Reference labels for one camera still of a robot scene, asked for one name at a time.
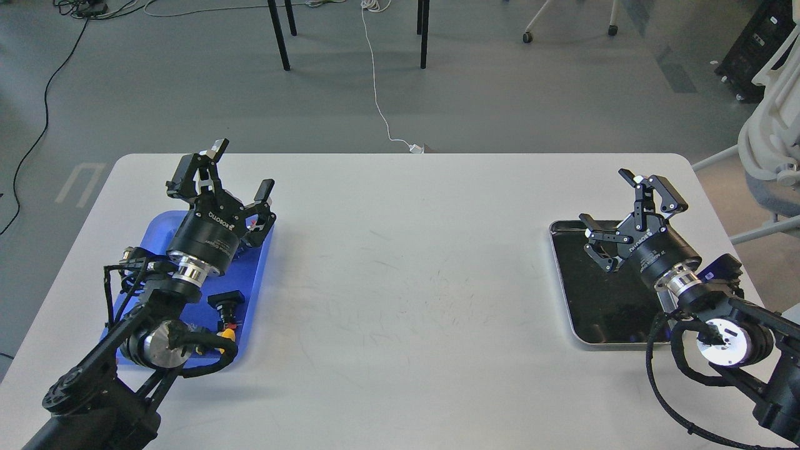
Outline black table legs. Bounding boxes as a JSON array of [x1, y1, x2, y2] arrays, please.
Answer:
[[266, 0, 432, 71]]

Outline silver metal tray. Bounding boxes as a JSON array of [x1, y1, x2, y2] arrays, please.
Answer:
[[549, 220, 676, 351]]

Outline black equipment case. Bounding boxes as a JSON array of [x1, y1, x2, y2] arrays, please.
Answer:
[[714, 1, 796, 103]]

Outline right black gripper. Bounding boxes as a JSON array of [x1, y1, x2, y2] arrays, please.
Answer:
[[578, 168, 702, 289]]

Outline white cable on floor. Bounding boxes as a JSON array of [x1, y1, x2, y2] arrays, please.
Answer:
[[361, 0, 424, 154]]

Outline black square push button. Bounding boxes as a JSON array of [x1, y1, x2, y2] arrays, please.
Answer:
[[206, 290, 245, 329]]

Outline black cable on floor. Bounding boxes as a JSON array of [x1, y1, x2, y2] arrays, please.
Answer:
[[0, 0, 146, 237]]

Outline yellow push button switch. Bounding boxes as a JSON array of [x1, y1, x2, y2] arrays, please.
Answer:
[[194, 327, 236, 356]]

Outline white office chair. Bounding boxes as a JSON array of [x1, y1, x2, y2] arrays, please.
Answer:
[[692, 27, 799, 245]]

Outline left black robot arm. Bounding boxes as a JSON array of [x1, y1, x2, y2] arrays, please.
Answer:
[[25, 139, 276, 449]]

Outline white chair base wheels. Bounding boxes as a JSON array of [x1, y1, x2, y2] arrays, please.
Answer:
[[519, 1, 598, 45]]

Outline blue plastic tray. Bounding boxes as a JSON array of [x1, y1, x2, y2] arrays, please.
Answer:
[[112, 211, 273, 377]]

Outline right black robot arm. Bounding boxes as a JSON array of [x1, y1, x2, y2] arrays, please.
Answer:
[[579, 168, 799, 449]]

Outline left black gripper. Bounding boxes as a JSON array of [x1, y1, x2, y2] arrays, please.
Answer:
[[166, 139, 276, 276]]

